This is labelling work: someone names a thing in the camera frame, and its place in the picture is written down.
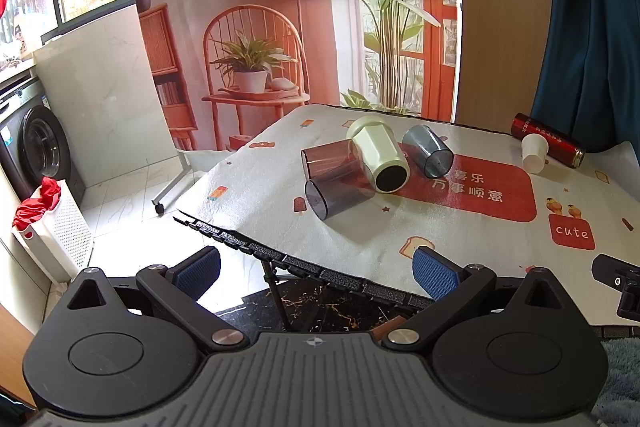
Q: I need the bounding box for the brown translucent cup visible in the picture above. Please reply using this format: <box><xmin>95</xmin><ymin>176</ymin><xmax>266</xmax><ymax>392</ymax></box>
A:
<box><xmin>300</xmin><ymin>139</ymin><xmax>362</xmax><ymax>183</ymax></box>

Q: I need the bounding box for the grey fluffy rug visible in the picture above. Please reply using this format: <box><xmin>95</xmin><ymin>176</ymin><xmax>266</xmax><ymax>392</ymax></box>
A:
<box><xmin>594</xmin><ymin>336</ymin><xmax>640</xmax><ymax>427</ymax></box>

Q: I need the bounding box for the dark grey translucent cup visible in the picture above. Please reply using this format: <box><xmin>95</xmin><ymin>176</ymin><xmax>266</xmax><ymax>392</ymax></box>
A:
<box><xmin>304</xmin><ymin>167</ymin><xmax>377</xmax><ymax>221</ymax></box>

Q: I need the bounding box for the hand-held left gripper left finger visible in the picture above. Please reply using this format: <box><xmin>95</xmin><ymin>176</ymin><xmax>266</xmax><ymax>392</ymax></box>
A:
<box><xmin>65</xmin><ymin>246</ymin><xmax>248</xmax><ymax>353</ymax></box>

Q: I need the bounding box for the grey washing machine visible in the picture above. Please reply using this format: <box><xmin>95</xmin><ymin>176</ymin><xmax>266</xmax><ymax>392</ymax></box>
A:
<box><xmin>0</xmin><ymin>76</ymin><xmax>85</xmax><ymax>210</ymax></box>

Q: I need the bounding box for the blue grey translucent cup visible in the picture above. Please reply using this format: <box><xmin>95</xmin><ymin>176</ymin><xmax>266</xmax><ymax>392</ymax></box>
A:
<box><xmin>402</xmin><ymin>125</ymin><xmax>455</xmax><ymax>178</ymax></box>

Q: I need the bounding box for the dark blue curtain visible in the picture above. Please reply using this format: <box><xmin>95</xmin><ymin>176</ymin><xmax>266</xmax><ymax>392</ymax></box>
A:
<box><xmin>529</xmin><ymin>0</ymin><xmax>640</xmax><ymax>154</ymax></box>

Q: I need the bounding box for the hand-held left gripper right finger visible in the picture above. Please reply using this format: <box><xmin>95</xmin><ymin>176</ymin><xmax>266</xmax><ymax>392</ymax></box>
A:
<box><xmin>382</xmin><ymin>246</ymin><xmax>576</xmax><ymax>353</ymax></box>

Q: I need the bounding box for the cream green faceted cup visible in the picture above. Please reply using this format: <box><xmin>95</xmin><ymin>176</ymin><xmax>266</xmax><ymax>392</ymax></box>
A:
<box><xmin>346</xmin><ymin>116</ymin><xmax>411</xmax><ymax>194</ymax></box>

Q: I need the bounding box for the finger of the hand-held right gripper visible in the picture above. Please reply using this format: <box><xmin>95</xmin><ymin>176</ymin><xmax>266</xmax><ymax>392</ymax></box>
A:
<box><xmin>591</xmin><ymin>253</ymin><xmax>640</xmax><ymax>294</ymax></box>
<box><xmin>616</xmin><ymin>283</ymin><xmax>640</xmax><ymax>321</ymax></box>

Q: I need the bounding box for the white perforated laundry basket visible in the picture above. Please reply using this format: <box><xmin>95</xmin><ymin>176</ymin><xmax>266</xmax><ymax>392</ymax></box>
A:
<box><xmin>11</xmin><ymin>178</ymin><xmax>96</xmax><ymax>284</ymax></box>

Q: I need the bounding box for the red cloth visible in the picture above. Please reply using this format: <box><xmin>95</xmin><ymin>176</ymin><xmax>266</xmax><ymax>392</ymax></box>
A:
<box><xmin>13</xmin><ymin>176</ymin><xmax>62</xmax><ymax>231</ymax></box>

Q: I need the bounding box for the printed white red tablecloth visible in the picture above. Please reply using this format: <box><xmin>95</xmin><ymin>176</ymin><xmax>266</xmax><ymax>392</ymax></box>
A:
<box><xmin>174</xmin><ymin>104</ymin><xmax>640</xmax><ymax>329</ymax></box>

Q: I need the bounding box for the white paper cup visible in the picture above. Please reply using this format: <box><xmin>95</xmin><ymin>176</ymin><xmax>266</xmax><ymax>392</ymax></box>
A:
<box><xmin>521</xmin><ymin>133</ymin><xmax>550</xmax><ymax>173</ymax></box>

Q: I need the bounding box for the wooden wall panel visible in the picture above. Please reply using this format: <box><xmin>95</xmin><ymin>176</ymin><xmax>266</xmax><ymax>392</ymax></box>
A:
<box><xmin>452</xmin><ymin>0</ymin><xmax>557</xmax><ymax>136</ymax></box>

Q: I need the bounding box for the metal stand leg with caster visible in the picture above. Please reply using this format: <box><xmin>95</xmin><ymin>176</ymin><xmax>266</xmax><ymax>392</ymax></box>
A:
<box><xmin>151</xmin><ymin>148</ymin><xmax>192</xmax><ymax>215</ymax></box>

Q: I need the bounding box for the red thermos bottle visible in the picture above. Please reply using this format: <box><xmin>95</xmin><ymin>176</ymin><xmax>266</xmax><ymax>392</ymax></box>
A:
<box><xmin>510</xmin><ymin>112</ymin><xmax>587</xmax><ymax>168</ymax></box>

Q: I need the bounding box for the printed room backdrop cloth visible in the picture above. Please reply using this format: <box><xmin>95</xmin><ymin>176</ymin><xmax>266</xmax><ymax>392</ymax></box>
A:
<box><xmin>125</xmin><ymin>0</ymin><xmax>462</xmax><ymax>154</ymax></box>

